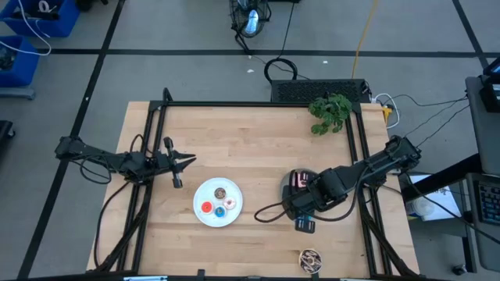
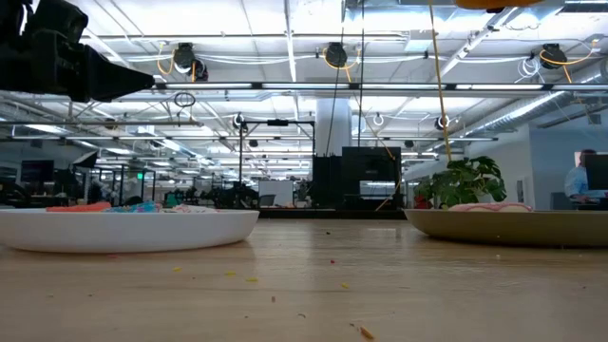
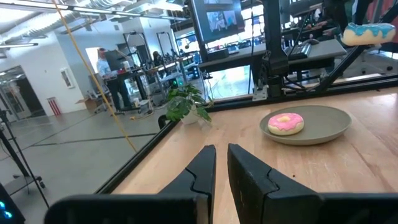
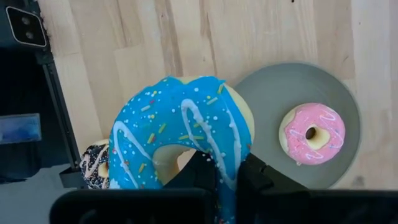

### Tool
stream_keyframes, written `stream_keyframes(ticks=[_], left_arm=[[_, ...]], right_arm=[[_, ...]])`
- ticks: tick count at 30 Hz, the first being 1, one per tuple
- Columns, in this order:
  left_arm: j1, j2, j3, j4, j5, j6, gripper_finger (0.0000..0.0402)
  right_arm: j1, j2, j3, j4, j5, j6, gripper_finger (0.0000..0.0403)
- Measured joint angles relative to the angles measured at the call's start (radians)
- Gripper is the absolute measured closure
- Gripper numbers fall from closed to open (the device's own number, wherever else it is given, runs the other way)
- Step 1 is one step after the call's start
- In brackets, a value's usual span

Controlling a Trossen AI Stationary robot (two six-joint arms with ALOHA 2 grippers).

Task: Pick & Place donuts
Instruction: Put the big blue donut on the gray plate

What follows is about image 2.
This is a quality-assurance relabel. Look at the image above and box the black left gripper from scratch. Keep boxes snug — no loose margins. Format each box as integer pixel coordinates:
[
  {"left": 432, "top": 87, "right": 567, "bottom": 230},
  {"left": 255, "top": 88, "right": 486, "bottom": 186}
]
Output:
[{"left": 0, "top": 28, "right": 157, "bottom": 104}]

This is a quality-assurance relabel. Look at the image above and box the small blue sprinkled donut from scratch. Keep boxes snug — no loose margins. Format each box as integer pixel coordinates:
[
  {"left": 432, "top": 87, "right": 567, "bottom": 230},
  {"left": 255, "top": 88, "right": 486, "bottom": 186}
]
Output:
[{"left": 103, "top": 200, "right": 162, "bottom": 214}]

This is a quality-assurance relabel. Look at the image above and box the small white sprinkled donut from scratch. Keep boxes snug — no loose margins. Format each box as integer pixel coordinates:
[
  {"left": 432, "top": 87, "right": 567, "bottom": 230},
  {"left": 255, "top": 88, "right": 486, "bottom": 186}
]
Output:
[{"left": 163, "top": 203, "right": 219, "bottom": 214}]

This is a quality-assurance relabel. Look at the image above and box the large blue drizzled donut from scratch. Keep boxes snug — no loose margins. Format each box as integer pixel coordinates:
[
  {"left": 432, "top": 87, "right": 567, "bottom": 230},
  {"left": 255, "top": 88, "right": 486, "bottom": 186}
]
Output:
[{"left": 453, "top": 0, "right": 545, "bottom": 10}]

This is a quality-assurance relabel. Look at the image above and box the large pink frosted donut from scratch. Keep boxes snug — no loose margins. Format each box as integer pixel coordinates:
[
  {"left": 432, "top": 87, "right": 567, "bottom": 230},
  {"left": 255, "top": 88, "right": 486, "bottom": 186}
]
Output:
[{"left": 447, "top": 201, "right": 534, "bottom": 213}]

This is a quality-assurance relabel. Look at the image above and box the dark computer monitor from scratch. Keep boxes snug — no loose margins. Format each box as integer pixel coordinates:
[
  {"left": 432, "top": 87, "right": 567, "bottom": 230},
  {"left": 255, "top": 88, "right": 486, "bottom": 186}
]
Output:
[
  {"left": 583, "top": 153, "right": 608, "bottom": 191},
  {"left": 20, "top": 160, "right": 55, "bottom": 182}
]

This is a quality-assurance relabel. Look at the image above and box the white round plate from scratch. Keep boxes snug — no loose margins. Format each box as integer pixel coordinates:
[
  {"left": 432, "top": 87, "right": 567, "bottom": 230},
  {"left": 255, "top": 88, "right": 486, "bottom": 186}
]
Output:
[{"left": 0, "top": 207, "right": 260, "bottom": 253}]

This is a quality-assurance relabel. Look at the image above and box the white board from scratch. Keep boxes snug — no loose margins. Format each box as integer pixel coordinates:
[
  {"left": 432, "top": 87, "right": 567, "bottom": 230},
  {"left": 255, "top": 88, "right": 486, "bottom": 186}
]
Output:
[{"left": 257, "top": 180, "right": 295, "bottom": 208}]

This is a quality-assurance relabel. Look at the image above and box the white building column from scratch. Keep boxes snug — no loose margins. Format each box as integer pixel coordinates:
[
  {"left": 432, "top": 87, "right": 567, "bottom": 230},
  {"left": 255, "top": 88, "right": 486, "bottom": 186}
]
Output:
[{"left": 315, "top": 98, "right": 352, "bottom": 156}]

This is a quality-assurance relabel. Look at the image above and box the green potted plant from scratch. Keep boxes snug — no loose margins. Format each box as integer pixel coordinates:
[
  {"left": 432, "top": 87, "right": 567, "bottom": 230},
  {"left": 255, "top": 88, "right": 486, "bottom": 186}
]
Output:
[{"left": 412, "top": 155, "right": 508, "bottom": 211}]

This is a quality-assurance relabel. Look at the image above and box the grey round plate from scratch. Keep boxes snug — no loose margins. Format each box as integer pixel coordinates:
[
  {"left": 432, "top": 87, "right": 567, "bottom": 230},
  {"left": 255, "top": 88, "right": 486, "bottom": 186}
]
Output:
[{"left": 403, "top": 208, "right": 608, "bottom": 247}]

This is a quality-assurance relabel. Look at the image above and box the grey office chair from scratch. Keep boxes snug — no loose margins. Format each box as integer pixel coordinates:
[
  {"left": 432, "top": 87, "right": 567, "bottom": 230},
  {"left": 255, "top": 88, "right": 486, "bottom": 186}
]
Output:
[{"left": 550, "top": 191, "right": 579, "bottom": 211}]

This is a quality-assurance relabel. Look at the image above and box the person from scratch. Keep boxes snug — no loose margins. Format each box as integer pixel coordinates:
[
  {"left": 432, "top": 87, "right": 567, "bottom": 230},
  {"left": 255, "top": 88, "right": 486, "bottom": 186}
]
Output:
[{"left": 563, "top": 148, "right": 608, "bottom": 205}]

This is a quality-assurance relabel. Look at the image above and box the black ceiling cable reel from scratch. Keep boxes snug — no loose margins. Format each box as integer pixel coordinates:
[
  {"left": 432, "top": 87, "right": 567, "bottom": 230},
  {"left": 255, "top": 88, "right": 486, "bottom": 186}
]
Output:
[
  {"left": 322, "top": 41, "right": 351, "bottom": 69},
  {"left": 539, "top": 42, "right": 569, "bottom": 70},
  {"left": 171, "top": 41, "right": 209, "bottom": 82}
]

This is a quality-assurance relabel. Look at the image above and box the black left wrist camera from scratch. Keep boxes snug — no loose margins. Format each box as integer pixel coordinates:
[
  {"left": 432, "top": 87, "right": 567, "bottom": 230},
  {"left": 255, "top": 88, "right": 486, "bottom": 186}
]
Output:
[{"left": 32, "top": 0, "right": 90, "bottom": 48}]

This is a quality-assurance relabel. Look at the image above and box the black metal stand frame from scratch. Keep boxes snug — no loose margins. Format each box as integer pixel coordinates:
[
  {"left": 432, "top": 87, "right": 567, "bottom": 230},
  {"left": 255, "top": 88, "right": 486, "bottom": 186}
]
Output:
[{"left": 238, "top": 118, "right": 316, "bottom": 210}]

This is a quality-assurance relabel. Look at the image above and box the long ceiling light rail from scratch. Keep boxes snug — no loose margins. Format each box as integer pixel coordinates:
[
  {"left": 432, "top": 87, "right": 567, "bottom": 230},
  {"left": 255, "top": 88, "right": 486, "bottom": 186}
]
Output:
[{"left": 154, "top": 80, "right": 608, "bottom": 92}]

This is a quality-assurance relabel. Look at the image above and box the yellow cable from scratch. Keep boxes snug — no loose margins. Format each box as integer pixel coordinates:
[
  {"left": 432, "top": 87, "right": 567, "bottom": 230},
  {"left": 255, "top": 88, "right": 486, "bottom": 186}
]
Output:
[{"left": 427, "top": 0, "right": 453, "bottom": 163}]

